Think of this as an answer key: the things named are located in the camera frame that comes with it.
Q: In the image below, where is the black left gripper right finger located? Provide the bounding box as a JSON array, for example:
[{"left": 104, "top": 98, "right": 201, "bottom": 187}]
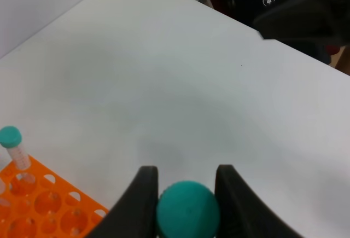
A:
[{"left": 215, "top": 165, "right": 301, "bottom": 238}]

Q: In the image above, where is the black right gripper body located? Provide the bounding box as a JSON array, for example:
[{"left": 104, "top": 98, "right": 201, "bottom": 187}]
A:
[{"left": 314, "top": 0, "right": 349, "bottom": 45}]

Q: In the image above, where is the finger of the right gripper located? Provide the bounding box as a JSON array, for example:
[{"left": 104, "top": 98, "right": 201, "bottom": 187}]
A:
[{"left": 253, "top": 0, "right": 342, "bottom": 46}]

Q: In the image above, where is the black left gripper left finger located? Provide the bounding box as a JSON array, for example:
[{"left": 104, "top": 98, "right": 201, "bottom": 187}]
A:
[{"left": 86, "top": 166, "right": 159, "bottom": 238}]

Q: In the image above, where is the green-capped test tube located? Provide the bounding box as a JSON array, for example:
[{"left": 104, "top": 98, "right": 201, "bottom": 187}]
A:
[{"left": 156, "top": 181, "right": 220, "bottom": 238}]

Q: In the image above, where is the orange test tube rack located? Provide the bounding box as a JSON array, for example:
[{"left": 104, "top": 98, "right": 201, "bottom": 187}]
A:
[{"left": 1, "top": 158, "right": 109, "bottom": 237}]

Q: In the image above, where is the person in black shirt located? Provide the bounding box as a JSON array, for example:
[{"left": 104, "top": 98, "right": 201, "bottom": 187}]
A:
[{"left": 188, "top": 0, "right": 350, "bottom": 71}]

